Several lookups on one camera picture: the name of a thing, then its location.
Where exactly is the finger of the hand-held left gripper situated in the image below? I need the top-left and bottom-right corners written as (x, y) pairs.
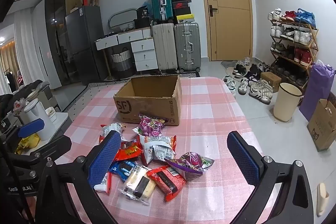
top-left (0, 119), bottom-right (45, 147)
top-left (4, 135), bottom-right (72, 170)

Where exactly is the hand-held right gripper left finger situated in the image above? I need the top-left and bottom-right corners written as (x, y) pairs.
top-left (35, 130), bottom-right (122, 224)

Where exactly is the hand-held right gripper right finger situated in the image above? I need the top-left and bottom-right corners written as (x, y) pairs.
top-left (227, 131), bottom-right (315, 224)

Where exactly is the blue cookie packet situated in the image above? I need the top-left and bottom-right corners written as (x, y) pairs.
top-left (109, 160), bottom-right (138, 182)

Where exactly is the orange red snack packet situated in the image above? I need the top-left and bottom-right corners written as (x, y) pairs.
top-left (115, 140), bottom-right (144, 161)

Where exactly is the small white red snack packet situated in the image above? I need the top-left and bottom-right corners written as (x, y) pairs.
top-left (101, 123), bottom-right (124, 141)
top-left (94, 172), bottom-right (112, 193)

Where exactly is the clear cracker sandwich packet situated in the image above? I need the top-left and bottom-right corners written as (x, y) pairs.
top-left (119, 165), bottom-right (158, 205)

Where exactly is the purple snack packet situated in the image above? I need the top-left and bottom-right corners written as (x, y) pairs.
top-left (164, 152), bottom-right (215, 176)
top-left (132, 114), bottom-right (165, 138)

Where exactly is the large white red snack packet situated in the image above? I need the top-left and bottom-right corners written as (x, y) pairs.
top-left (139, 135), bottom-right (177, 165)

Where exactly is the red dark snack packet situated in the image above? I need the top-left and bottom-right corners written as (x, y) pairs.
top-left (146, 165), bottom-right (187, 202)

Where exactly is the brown cardboard box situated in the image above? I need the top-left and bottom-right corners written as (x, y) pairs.
top-left (113, 75), bottom-right (182, 125)

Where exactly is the yellow plastic bag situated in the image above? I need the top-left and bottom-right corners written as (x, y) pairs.
top-left (15, 133), bottom-right (40, 155)

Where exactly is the white kettle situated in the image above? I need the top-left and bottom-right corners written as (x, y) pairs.
top-left (23, 98), bottom-right (54, 141)

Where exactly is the dark cloth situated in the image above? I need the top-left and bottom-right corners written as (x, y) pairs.
top-left (0, 79), bottom-right (51, 109)

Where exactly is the pink checked tablecloth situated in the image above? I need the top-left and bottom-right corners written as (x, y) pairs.
top-left (63, 76), bottom-right (279, 224)

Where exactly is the cream waste bin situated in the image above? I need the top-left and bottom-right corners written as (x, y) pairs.
top-left (273, 82), bottom-right (303, 122)

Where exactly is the scattered loose sneakers group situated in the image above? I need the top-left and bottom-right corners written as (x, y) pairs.
top-left (222, 56), bottom-right (274, 105)

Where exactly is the small cardboard box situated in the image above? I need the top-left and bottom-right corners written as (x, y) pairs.
top-left (260, 71), bottom-right (282, 93)

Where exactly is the brown paper bag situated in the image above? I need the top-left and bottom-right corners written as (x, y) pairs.
top-left (307, 98), bottom-right (336, 152)

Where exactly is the white curtain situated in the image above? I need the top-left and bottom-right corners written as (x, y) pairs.
top-left (14, 7), bottom-right (47, 84)

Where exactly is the cream slipper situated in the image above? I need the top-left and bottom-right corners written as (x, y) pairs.
top-left (316, 183), bottom-right (330, 217)

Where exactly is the grey doormat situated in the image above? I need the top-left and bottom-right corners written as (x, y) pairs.
top-left (220, 60), bottom-right (248, 75)

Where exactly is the grey white laundry basket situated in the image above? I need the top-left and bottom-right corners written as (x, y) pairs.
top-left (109, 47), bottom-right (135, 78)

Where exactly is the grey fridge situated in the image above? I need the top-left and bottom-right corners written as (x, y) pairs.
top-left (65, 6), bottom-right (109, 85)

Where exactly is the purple gift bag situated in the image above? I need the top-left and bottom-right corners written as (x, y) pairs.
top-left (299, 60), bottom-right (336, 121)

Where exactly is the dark glass cabinet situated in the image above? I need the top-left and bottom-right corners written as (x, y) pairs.
top-left (44, 0), bottom-right (81, 84)

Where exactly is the white desk with drawers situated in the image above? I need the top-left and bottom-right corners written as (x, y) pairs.
top-left (95, 27), bottom-right (158, 75)

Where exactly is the silver suitcase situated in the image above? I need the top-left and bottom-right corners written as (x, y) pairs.
top-left (174, 22), bottom-right (202, 74)

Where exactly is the beige suitcase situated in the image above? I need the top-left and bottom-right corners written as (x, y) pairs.
top-left (152, 23), bottom-right (177, 75)

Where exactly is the wooden door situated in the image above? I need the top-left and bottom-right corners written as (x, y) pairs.
top-left (197, 0), bottom-right (254, 62)

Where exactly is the black bag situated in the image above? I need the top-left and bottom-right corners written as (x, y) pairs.
top-left (132, 18), bottom-right (153, 29)

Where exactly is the oval mirror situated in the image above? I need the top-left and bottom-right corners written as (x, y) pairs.
top-left (109, 7), bottom-right (138, 30)

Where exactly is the black printed box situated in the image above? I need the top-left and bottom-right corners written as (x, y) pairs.
top-left (136, 7), bottom-right (150, 20)

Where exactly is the yellow black shoe box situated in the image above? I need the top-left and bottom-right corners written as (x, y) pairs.
top-left (176, 13), bottom-right (195, 23)

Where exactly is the teal suitcase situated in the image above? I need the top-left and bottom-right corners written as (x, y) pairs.
top-left (150, 0), bottom-right (174, 22)

